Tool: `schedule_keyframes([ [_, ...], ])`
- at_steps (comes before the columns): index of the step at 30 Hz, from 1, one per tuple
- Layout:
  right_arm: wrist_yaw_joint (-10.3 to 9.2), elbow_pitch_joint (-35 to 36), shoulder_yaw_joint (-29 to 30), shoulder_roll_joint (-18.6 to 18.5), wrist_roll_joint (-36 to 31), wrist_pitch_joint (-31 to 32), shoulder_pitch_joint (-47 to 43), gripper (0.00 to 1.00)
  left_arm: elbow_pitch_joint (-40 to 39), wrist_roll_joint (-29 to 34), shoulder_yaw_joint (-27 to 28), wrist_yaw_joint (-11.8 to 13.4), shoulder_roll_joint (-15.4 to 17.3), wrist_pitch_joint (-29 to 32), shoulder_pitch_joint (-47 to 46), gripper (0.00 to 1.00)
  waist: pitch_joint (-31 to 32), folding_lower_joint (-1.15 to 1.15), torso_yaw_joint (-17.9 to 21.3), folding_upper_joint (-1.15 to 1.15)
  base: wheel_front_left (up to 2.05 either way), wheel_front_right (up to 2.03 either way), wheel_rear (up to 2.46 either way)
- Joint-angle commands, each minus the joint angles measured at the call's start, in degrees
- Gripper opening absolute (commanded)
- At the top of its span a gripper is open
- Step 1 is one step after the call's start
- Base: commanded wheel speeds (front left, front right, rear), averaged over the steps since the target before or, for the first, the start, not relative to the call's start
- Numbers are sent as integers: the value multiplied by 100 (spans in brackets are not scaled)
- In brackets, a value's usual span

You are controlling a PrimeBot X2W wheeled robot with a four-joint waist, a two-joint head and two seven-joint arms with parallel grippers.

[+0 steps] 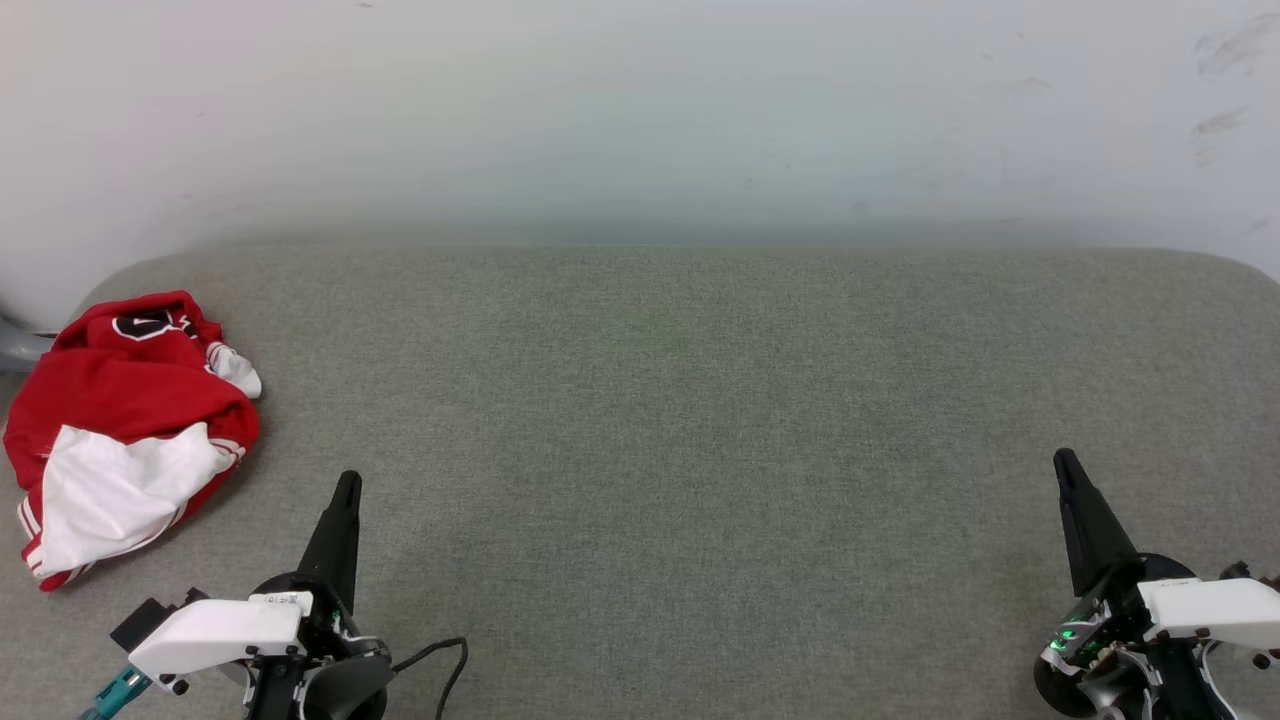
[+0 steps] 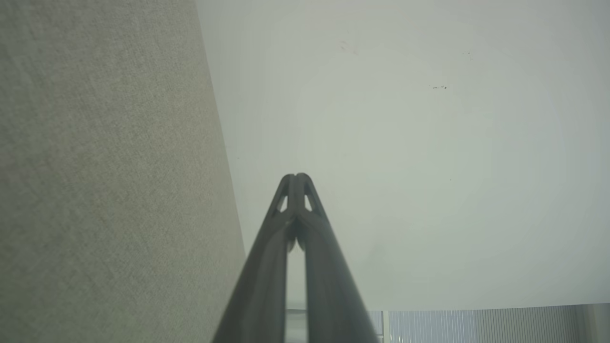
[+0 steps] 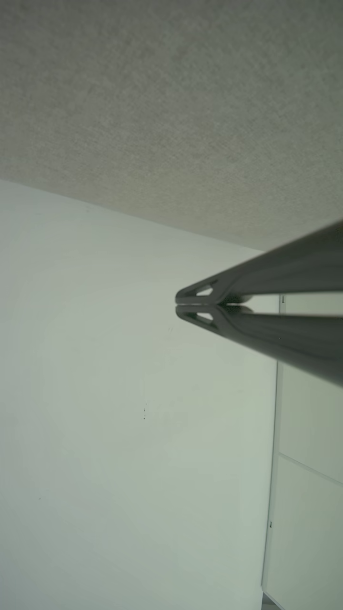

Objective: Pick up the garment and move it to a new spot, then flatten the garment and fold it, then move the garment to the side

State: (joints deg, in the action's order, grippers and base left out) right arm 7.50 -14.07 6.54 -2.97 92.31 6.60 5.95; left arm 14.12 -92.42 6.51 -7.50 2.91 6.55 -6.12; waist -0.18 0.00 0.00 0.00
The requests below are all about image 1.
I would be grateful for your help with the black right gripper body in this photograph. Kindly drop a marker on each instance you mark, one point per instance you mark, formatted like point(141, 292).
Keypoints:
point(1110, 620)

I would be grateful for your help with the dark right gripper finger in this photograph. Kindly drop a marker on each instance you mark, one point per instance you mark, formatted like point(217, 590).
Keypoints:
point(1090, 530)

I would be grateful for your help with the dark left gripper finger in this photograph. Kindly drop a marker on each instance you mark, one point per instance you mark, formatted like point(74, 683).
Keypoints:
point(335, 550)

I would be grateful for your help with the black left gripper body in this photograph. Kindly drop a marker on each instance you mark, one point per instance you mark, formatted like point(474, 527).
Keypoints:
point(330, 640)

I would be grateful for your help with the red white basketball jersey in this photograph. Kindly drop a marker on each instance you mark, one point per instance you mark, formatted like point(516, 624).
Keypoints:
point(120, 390)

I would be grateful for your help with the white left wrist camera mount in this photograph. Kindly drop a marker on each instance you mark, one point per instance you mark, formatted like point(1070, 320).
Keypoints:
point(220, 630)

